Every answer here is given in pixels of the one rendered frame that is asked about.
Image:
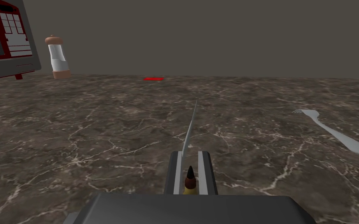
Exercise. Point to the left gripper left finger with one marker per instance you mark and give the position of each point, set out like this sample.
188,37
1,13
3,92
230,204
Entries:
173,174

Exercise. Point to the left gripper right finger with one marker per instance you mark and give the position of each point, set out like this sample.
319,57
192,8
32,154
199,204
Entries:
207,174

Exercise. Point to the flat red rectangle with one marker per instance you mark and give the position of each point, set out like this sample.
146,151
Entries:
153,79

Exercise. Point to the silver fork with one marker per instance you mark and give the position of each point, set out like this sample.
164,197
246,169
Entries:
335,133

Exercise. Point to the salt shaker with brown cap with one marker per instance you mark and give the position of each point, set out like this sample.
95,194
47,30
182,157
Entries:
58,59

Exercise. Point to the red and grey microwave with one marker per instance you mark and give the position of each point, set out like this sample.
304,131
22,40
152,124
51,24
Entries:
5,37

